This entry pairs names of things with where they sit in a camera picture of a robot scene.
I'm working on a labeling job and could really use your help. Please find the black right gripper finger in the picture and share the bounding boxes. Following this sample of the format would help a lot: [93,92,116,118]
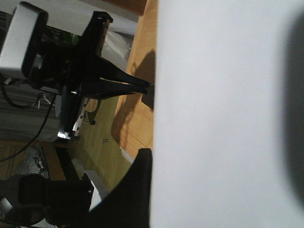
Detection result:
[88,148,152,228]

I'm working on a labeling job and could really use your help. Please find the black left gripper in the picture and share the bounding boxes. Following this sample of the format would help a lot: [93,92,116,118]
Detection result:
[22,11,150,98]

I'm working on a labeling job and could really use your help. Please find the white paper sheet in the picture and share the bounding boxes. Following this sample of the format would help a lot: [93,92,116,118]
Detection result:
[150,0,304,228]

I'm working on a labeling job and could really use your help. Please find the black office chair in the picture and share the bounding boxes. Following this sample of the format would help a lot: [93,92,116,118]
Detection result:
[0,146,94,226]

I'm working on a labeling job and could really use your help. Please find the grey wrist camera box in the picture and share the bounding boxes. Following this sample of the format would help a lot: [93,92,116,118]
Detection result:
[0,1,48,79]

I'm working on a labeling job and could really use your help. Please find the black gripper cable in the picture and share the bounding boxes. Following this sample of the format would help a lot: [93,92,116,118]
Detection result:
[0,73,57,162]

